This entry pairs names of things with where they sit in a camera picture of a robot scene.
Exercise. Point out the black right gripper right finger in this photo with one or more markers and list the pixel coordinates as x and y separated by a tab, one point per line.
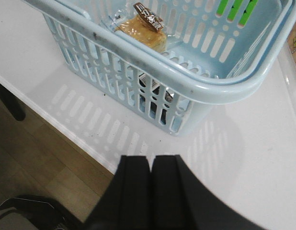
181	202

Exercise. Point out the green packaged item behind basket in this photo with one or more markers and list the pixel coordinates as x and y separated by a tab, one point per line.
238	8

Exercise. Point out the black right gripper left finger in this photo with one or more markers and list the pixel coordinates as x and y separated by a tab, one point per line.
125	205

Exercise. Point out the light blue plastic basket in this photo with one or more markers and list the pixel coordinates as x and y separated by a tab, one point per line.
209	61

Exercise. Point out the packaged bread slice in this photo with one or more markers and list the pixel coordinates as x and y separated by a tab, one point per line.
143	25

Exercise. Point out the black tissue pack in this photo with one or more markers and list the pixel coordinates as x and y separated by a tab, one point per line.
155	86

